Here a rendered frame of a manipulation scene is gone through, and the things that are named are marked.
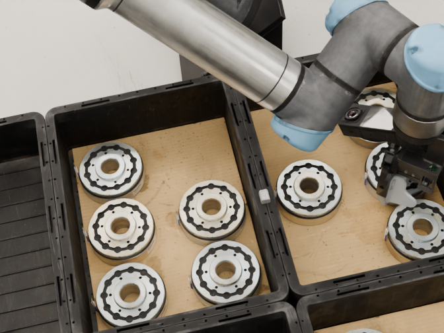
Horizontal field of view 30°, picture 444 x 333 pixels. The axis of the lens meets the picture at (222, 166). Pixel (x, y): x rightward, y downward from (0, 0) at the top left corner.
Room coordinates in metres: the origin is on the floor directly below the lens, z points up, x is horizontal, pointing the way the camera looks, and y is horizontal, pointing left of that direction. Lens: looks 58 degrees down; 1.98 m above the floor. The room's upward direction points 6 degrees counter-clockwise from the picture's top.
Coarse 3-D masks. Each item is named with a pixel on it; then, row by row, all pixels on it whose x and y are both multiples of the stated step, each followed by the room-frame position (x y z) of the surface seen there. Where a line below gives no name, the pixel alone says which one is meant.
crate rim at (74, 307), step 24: (120, 96) 0.80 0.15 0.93; (144, 96) 0.79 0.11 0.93; (48, 120) 0.76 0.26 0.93; (240, 120) 0.73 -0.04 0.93; (48, 144) 0.72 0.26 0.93; (240, 144) 0.68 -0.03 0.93; (264, 216) 0.56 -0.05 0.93; (72, 264) 0.51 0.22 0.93; (72, 288) 0.48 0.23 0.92; (288, 288) 0.44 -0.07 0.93; (72, 312) 0.44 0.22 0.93; (192, 312) 0.42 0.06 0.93; (216, 312) 0.42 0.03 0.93
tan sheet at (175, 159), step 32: (192, 128) 0.79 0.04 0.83; (224, 128) 0.78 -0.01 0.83; (160, 160) 0.73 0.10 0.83; (192, 160) 0.73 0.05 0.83; (224, 160) 0.72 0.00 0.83; (160, 192) 0.67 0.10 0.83; (160, 224) 0.61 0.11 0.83; (96, 256) 0.57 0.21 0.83; (160, 256) 0.56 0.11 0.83; (192, 256) 0.55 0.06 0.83; (256, 256) 0.54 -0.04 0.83; (96, 288) 0.52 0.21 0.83
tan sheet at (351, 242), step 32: (256, 128) 0.78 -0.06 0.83; (288, 160) 0.71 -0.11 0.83; (320, 160) 0.70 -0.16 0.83; (352, 160) 0.70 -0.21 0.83; (352, 192) 0.64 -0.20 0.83; (288, 224) 0.59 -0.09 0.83; (320, 224) 0.59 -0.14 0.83; (352, 224) 0.58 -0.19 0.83; (384, 224) 0.57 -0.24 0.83; (320, 256) 0.53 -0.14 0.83; (352, 256) 0.53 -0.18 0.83; (384, 256) 0.52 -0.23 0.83
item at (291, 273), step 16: (304, 64) 0.83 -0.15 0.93; (240, 96) 0.77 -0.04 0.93; (240, 112) 0.74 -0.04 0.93; (256, 144) 0.68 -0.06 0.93; (256, 160) 0.65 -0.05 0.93; (272, 192) 0.59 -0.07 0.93; (272, 208) 0.57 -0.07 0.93; (272, 224) 0.54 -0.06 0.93; (288, 256) 0.49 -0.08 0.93; (432, 256) 0.47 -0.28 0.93; (288, 272) 0.47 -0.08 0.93; (368, 272) 0.45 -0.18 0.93; (384, 272) 0.45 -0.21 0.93; (400, 272) 0.45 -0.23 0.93; (304, 288) 0.44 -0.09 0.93; (320, 288) 0.44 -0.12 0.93; (336, 288) 0.44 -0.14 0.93
